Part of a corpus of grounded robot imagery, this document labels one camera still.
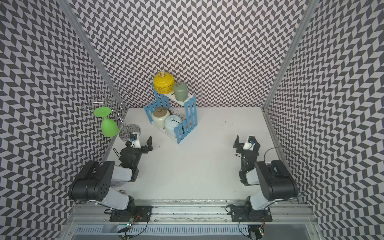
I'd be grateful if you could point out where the blue white slatted shelf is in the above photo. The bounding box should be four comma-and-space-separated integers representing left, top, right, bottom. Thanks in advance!
144, 86, 198, 144

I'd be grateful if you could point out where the yellow tea canister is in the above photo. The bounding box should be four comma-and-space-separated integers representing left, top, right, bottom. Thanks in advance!
153, 71, 175, 95

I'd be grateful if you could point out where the green tea canister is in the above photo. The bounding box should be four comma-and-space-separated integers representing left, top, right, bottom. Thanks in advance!
173, 82, 188, 102

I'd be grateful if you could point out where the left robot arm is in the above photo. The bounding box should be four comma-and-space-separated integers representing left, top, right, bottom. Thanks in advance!
68, 134, 153, 213

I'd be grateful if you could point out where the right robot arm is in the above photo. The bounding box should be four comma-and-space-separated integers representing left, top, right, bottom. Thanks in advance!
233, 136, 299, 213

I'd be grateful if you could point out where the light blue tea canister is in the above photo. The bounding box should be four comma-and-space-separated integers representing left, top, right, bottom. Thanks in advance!
165, 115, 182, 138

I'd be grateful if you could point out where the cream canister brown lid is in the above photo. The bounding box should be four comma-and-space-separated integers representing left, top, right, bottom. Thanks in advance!
152, 107, 171, 129

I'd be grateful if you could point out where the green plastic wine glass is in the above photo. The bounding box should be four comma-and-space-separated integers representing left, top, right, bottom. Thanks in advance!
94, 107, 119, 138

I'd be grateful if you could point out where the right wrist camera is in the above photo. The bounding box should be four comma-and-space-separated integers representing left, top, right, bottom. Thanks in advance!
246, 136, 258, 148

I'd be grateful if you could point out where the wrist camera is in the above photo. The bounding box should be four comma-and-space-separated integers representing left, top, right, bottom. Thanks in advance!
128, 133, 141, 149
246, 136, 258, 148

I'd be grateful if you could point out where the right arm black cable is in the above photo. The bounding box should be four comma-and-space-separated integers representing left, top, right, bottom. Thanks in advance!
263, 145, 313, 193

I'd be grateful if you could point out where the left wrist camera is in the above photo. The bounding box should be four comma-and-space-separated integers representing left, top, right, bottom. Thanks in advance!
128, 133, 141, 149

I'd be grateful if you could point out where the chrome wire glass rack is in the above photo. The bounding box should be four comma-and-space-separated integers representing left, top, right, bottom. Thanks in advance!
82, 90, 141, 142

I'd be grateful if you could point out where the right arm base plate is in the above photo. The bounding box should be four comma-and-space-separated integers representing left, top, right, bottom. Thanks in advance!
226, 205, 273, 223

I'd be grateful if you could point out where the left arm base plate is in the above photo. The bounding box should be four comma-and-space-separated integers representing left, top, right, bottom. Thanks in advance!
109, 206, 153, 223

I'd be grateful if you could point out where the aluminium front rail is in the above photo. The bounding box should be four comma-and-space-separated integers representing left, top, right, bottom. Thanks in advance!
66, 200, 318, 225

